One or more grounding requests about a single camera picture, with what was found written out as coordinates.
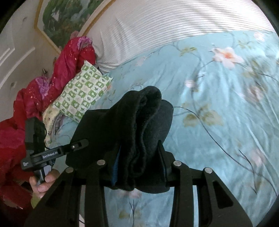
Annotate black pants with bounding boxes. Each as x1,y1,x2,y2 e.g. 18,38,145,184
26,85,175,227

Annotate person's left hand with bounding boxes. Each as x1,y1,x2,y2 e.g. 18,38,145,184
29,169,60,199

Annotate red quilted blanket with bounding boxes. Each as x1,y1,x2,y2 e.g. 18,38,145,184
1,36,96,209

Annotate green white patterned pillow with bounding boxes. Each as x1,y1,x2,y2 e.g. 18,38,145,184
43,61,112,145

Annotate framed landscape headboard painting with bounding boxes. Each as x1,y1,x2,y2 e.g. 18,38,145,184
34,1,115,54

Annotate white striped blanket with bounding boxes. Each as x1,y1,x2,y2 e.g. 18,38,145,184
81,1,274,72

